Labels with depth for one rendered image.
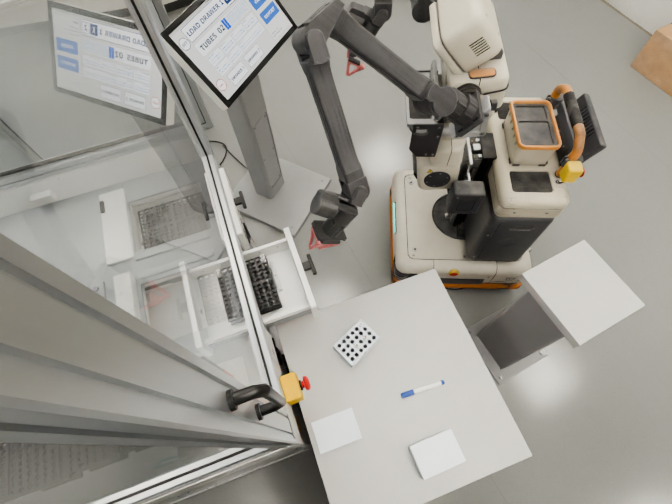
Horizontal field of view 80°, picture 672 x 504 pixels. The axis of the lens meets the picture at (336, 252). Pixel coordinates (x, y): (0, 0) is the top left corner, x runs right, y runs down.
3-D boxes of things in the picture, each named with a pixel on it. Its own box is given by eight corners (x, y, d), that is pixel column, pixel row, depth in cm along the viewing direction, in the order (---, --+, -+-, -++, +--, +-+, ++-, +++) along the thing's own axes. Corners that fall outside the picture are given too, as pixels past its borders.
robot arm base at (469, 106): (484, 121, 109) (479, 90, 115) (465, 107, 105) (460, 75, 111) (459, 138, 116) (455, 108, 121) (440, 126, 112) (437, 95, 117)
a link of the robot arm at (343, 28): (328, -19, 83) (312, -11, 92) (298, 43, 86) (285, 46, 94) (463, 95, 106) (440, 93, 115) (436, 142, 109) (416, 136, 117)
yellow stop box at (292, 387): (299, 374, 117) (296, 370, 110) (307, 398, 114) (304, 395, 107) (282, 380, 116) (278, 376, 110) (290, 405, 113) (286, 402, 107)
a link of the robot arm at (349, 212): (361, 216, 110) (358, 201, 113) (340, 209, 106) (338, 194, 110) (348, 231, 114) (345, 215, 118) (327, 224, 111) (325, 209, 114)
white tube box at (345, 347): (360, 322, 131) (360, 318, 128) (379, 340, 128) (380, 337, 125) (333, 348, 128) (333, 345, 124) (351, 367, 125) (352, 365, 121)
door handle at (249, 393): (285, 394, 65) (263, 374, 48) (290, 410, 64) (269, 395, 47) (256, 405, 65) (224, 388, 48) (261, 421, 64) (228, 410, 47)
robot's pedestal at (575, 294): (508, 305, 211) (584, 236, 143) (547, 355, 199) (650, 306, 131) (461, 331, 205) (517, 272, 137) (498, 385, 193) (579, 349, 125)
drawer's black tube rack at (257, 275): (268, 262, 134) (265, 254, 128) (283, 310, 126) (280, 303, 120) (203, 284, 131) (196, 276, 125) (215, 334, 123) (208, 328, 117)
